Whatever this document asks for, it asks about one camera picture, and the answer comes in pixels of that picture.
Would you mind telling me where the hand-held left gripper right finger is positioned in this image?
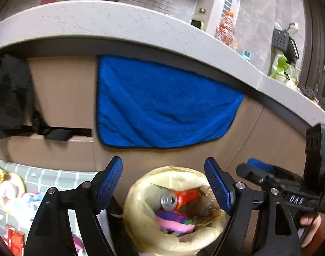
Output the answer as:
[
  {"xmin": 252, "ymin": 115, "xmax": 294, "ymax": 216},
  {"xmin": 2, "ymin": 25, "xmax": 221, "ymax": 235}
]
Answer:
[{"xmin": 204, "ymin": 157, "xmax": 303, "ymax": 256}]

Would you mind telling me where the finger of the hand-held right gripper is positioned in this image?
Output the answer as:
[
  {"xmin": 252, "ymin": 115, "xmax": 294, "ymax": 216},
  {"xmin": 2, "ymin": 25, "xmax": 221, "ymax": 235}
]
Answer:
[
  {"xmin": 246, "ymin": 158, "xmax": 277, "ymax": 176},
  {"xmin": 236, "ymin": 163, "xmax": 270, "ymax": 185}
]

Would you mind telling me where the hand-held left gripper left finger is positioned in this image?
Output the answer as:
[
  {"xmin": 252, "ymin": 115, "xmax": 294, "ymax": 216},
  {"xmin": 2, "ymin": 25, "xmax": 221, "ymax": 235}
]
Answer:
[{"xmin": 23, "ymin": 156, "xmax": 123, "ymax": 256}]

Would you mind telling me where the bin with yellow bag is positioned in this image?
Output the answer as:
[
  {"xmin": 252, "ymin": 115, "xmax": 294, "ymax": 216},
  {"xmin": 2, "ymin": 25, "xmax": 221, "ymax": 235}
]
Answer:
[{"xmin": 122, "ymin": 165, "xmax": 229, "ymax": 256}]

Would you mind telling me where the pink panda wrapper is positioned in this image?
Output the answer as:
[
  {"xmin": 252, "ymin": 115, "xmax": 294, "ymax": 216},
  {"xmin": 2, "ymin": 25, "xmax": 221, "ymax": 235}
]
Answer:
[{"xmin": 71, "ymin": 233, "xmax": 83, "ymax": 256}]

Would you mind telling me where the round yellow-rimmed pad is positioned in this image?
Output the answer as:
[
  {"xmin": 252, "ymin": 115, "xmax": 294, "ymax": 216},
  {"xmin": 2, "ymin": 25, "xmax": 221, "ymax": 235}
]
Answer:
[{"xmin": 0, "ymin": 165, "xmax": 26, "ymax": 216}]

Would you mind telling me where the person's right hand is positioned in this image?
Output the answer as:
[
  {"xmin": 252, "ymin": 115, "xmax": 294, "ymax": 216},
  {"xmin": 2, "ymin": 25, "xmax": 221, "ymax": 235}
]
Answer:
[{"xmin": 298, "ymin": 215, "xmax": 323, "ymax": 248}]

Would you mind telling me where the brown plastic wrapper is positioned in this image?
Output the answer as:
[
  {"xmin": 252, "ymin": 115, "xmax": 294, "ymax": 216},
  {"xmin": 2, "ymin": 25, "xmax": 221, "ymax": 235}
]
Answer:
[{"xmin": 194, "ymin": 187, "xmax": 222, "ymax": 222}]

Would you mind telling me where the red drink can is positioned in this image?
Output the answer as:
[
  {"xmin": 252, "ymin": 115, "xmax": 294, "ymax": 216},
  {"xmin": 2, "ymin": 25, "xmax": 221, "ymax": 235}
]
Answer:
[{"xmin": 160, "ymin": 189, "xmax": 203, "ymax": 212}]

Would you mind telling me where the pink purple wrapper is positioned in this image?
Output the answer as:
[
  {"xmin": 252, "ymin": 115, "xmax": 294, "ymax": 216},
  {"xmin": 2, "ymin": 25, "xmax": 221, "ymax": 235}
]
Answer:
[{"xmin": 155, "ymin": 210, "xmax": 196, "ymax": 233}]

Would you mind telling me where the grey grid mat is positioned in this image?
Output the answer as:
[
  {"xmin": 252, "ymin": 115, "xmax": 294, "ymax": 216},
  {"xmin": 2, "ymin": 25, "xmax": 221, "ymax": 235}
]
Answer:
[{"xmin": 0, "ymin": 157, "xmax": 99, "ymax": 256}]

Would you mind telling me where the dark dried bunch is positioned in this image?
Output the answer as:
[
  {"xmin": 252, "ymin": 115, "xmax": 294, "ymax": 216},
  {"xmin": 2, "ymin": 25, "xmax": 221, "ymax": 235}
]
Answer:
[{"xmin": 298, "ymin": 85, "xmax": 318, "ymax": 103}]

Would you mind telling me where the light blue pink wrapper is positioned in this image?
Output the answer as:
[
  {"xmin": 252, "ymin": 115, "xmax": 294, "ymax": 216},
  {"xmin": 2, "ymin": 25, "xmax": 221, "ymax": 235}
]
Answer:
[{"xmin": 15, "ymin": 191, "xmax": 46, "ymax": 222}]

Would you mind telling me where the blue towel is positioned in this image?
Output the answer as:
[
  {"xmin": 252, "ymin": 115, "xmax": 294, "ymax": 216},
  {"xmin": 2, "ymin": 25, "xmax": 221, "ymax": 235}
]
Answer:
[{"xmin": 94, "ymin": 55, "xmax": 245, "ymax": 149}]

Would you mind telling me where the green leafy bag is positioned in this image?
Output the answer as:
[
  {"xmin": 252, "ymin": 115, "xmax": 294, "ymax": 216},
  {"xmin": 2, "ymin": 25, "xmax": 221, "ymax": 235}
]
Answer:
[{"xmin": 269, "ymin": 54, "xmax": 299, "ymax": 84}]

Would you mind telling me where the red packet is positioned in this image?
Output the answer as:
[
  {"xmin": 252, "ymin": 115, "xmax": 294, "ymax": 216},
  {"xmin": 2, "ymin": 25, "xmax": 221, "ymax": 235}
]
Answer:
[{"xmin": 3, "ymin": 225, "xmax": 26, "ymax": 256}]

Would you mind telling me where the black perforated holder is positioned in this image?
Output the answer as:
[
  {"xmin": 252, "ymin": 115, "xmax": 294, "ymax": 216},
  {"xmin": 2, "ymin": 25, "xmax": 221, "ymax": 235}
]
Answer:
[{"xmin": 271, "ymin": 29, "xmax": 300, "ymax": 61}]

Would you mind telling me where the black cloth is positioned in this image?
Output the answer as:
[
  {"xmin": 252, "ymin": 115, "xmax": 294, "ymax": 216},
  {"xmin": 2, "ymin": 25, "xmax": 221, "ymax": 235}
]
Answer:
[{"xmin": 0, "ymin": 54, "xmax": 73, "ymax": 141}]

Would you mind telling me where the white mug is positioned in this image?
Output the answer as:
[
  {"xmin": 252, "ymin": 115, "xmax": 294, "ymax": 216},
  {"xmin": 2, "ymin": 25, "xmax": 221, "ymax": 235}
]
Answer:
[{"xmin": 286, "ymin": 22, "xmax": 299, "ymax": 35}]

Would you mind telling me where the orange candy jar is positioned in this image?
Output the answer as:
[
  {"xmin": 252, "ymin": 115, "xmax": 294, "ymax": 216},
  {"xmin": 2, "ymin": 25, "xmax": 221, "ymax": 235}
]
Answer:
[{"xmin": 215, "ymin": 10, "xmax": 236, "ymax": 45}]

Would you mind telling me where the bottle with gold cap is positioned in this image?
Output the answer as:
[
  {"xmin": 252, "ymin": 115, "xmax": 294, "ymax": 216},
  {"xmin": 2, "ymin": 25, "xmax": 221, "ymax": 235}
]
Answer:
[{"xmin": 190, "ymin": 7, "xmax": 208, "ymax": 31}]

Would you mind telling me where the white vented door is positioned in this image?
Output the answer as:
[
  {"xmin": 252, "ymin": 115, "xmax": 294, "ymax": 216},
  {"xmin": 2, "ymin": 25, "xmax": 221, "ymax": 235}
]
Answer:
[{"xmin": 206, "ymin": 0, "xmax": 243, "ymax": 36}]

